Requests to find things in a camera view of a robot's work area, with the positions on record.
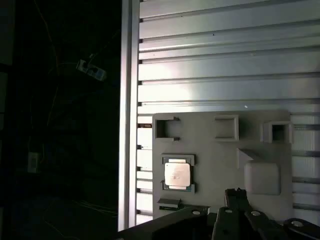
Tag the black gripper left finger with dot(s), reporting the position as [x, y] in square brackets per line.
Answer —
[226, 225]

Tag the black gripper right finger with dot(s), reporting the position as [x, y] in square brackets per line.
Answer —
[260, 227]

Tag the silver green CPU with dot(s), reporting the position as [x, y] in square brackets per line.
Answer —
[178, 173]

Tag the green RAM stick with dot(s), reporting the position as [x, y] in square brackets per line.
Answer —
[168, 207]

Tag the grey plastic parts rack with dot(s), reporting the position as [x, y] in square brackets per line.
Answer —
[212, 155]

